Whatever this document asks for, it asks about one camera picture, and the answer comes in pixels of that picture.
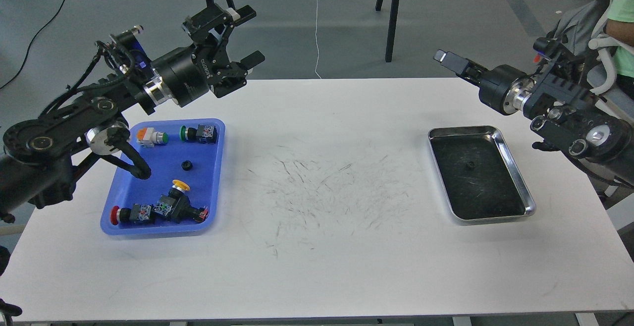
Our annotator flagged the silver metal tray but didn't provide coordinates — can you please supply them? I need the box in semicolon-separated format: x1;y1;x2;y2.
428;125;536;225

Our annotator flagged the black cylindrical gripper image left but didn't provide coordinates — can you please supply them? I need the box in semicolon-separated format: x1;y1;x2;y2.
151;3;265;107

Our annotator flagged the white chair frame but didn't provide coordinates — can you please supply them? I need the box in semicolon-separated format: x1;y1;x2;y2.
584;0;634;232

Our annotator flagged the yellow mushroom button switch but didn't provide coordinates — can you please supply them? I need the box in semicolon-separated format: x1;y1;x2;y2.
152;179;209;223

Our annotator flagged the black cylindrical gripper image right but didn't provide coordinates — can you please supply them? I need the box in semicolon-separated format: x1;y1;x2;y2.
434;49;535;115

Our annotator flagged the black stand legs right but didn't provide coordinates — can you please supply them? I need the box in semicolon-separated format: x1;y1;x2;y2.
374;0;400;63

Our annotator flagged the blue plastic tray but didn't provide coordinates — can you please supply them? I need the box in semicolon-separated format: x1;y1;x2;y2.
101;118;225;235

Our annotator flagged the person in green shirt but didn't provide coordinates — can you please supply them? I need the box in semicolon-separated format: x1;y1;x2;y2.
605;0;634;98

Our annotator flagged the grey backpack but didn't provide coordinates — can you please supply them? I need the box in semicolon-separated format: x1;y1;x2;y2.
546;0;611;69

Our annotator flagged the green push button switch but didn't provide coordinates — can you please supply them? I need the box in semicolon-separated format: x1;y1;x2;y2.
179;124;218;145

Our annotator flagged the orange push button switch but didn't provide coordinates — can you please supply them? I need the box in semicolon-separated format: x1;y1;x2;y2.
136;127;168;148

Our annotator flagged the black floor cable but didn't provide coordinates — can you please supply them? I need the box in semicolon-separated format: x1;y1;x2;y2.
0;0;124;90

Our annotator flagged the red push button switch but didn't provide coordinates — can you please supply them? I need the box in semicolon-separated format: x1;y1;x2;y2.
109;204;157;226

